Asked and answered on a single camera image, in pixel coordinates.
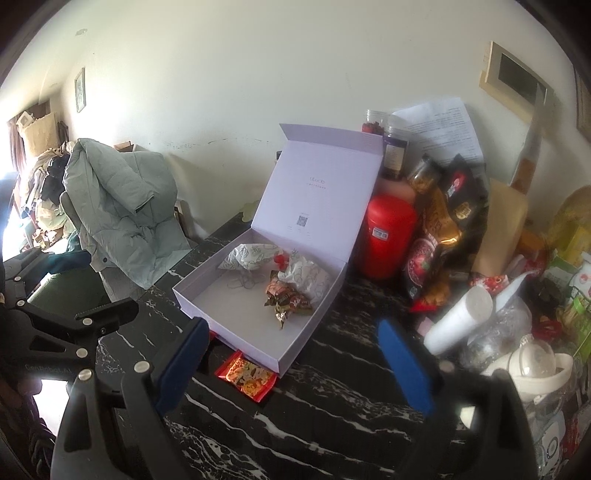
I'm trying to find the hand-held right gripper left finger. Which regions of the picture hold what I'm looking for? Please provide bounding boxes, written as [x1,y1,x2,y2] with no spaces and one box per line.
[51,318,211,480]

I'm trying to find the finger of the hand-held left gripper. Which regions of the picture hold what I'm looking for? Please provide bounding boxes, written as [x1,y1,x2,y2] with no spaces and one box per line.
[0,251,92,297]
[14,296,140,366]

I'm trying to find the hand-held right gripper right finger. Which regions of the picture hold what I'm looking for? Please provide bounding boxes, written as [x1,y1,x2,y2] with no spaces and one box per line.
[375,318,542,480]

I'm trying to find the gold and red snack packet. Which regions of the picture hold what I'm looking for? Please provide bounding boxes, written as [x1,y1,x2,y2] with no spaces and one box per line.
[262,271,315,331]

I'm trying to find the white printed bread packet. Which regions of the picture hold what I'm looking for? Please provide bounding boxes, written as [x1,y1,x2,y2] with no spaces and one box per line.
[217,243,283,274]
[277,255,332,306]

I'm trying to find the white lidded gift box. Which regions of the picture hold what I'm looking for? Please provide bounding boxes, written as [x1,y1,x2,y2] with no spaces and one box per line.
[172,123,387,376]

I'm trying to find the stack of white cups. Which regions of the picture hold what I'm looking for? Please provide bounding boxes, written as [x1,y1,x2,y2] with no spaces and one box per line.
[422,285,496,357]

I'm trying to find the pile of clothes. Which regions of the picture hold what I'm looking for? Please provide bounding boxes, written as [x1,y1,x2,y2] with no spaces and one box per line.
[9,138,77,252]

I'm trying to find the orange-red snack bag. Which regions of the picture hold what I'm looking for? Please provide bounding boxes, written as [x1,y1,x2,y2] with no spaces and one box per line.
[410,277,452,315]

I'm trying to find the grey-green puffer jacket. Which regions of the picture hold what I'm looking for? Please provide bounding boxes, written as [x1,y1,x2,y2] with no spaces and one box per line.
[61,137,193,290]

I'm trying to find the clear plastic bag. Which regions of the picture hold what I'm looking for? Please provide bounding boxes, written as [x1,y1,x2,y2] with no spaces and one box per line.
[461,295,534,371]

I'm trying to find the white plastic pitcher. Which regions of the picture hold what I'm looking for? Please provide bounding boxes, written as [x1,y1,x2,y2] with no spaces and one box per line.
[479,334,574,417]

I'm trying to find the red plastic canister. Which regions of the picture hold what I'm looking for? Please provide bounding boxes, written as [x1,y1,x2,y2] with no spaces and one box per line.
[364,193,419,280]

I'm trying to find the cardboard box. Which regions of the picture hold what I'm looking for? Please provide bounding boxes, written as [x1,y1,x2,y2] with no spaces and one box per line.
[19,112,60,158]

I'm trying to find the white tube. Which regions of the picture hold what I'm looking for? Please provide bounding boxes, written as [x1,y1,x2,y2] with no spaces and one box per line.
[493,270,546,311]

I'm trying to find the brown paper bag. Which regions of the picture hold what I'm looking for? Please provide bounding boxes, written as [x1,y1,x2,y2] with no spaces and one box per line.
[470,177,530,278]

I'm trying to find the black and gold snack bag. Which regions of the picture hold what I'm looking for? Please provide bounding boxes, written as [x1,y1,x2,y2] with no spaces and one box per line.
[418,154,491,259]

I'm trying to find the green printed box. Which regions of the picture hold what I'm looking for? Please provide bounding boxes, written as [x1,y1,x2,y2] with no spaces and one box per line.
[546,257,591,305]

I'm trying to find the glass snack jar black lid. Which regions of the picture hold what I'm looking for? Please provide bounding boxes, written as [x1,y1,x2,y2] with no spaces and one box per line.
[406,154,445,195]

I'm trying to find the dark jar white lid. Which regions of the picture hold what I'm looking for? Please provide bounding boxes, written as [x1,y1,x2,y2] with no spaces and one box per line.
[381,115,410,182]

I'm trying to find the yellow bag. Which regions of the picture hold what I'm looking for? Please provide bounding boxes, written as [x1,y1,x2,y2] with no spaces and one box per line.
[549,185,591,260]

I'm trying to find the printed paper sheets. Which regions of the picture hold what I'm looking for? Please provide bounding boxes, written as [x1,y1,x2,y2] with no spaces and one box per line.
[392,96,486,165]

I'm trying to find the tall pale carton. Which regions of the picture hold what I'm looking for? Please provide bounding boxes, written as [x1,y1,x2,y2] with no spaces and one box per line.
[510,88,556,193]

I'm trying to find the thin hair tie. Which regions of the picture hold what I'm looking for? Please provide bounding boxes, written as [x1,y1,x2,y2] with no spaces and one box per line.
[225,274,260,292]

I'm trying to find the small framed wall picture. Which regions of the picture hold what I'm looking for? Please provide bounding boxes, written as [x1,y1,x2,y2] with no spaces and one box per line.
[74,67,88,113]

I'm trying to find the light wooden picture frame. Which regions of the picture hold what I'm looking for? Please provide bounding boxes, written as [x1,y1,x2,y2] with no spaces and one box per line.
[477,41,556,124]

